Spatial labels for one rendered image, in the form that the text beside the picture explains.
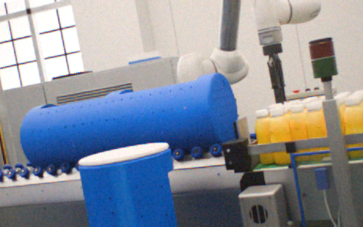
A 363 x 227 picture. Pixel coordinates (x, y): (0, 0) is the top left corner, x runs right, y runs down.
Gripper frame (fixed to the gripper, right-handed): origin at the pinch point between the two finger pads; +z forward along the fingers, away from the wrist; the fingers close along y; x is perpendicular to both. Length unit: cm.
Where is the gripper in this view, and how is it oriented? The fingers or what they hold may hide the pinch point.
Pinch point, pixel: (279, 96)
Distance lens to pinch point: 191.0
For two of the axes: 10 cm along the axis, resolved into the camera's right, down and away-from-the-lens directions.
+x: 8.9, -1.4, -4.3
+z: 1.8, 9.8, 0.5
